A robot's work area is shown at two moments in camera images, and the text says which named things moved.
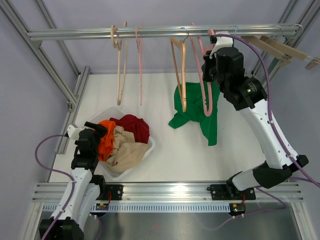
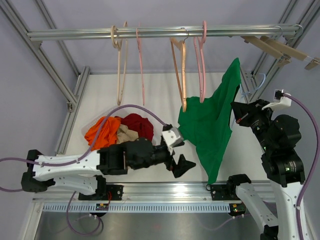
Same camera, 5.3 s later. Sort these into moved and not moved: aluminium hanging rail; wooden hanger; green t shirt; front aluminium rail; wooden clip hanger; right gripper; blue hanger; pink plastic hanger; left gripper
Moved: blue hanger; right gripper; left gripper; green t shirt; pink plastic hanger
Not moved: wooden hanger; wooden clip hanger; front aluminium rail; aluminium hanging rail
